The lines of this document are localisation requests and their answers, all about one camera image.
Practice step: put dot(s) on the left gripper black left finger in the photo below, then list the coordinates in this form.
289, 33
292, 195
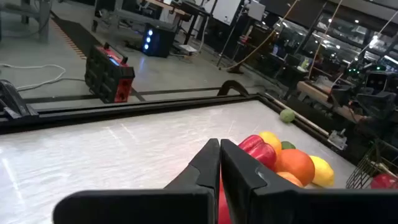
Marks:
140, 208

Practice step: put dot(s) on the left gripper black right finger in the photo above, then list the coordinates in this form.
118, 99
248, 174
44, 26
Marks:
311, 208

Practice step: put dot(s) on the yellow lemon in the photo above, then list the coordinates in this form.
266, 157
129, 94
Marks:
272, 140
323, 172

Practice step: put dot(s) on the round orange fruit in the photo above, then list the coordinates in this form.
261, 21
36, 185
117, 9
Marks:
295, 165

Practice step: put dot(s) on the dark green lime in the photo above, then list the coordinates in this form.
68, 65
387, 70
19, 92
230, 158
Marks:
287, 145

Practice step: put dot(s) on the red bell pepper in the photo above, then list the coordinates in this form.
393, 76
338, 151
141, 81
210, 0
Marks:
261, 152

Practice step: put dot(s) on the red tomato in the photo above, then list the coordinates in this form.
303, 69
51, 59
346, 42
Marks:
384, 182

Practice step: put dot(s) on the pale green lime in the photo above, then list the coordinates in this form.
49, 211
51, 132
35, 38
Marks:
287, 115

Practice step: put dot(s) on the wooden workbench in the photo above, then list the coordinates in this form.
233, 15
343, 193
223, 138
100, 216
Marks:
311, 90

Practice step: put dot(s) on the red and black toolbox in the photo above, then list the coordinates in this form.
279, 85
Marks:
109, 74

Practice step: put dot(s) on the computer tower with blue lights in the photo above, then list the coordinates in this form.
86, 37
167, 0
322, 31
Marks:
157, 40

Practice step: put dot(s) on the grey metal stand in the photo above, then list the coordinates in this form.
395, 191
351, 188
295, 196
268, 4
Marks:
43, 21

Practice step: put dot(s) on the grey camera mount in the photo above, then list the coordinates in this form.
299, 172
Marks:
337, 140

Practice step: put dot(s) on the black corner bracket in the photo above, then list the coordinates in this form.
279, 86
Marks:
12, 99

